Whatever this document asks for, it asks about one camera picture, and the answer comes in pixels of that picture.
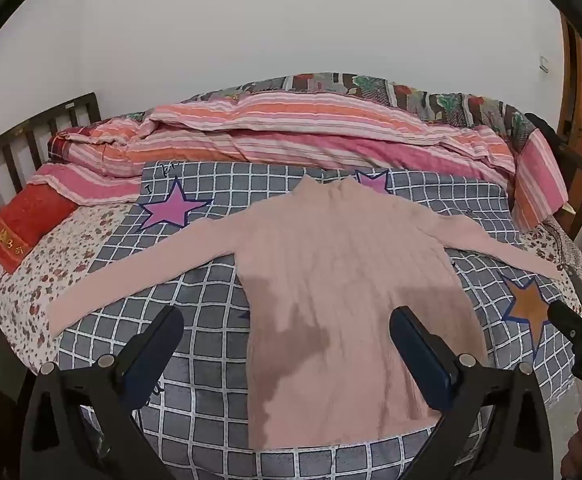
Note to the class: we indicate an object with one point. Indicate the red embroidered pillow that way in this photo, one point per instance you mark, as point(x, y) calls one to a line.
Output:
point(26, 225)

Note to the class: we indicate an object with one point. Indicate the floral bed sheet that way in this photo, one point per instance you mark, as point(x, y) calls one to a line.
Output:
point(46, 280)

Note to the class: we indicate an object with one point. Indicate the pink ribbed sweater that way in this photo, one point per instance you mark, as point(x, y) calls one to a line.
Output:
point(331, 260)

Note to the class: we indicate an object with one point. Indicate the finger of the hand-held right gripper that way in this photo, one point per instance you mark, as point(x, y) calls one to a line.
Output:
point(568, 321)

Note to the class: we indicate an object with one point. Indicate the red plaid cloth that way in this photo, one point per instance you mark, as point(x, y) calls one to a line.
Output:
point(68, 141)

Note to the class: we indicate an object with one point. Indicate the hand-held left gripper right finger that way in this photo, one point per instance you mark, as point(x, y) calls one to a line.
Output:
point(421, 355)

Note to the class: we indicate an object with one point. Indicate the grey checked star blanket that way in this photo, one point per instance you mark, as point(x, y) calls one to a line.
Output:
point(196, 410)

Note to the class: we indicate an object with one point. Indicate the pink striped quilt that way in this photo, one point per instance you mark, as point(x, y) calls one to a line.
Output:
point(296, 125)

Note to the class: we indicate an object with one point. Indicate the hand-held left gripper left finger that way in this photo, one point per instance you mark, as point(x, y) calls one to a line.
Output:
point(155, 351)

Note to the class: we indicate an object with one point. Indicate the white wall socket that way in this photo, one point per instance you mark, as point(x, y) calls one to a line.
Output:
point(544, 63)

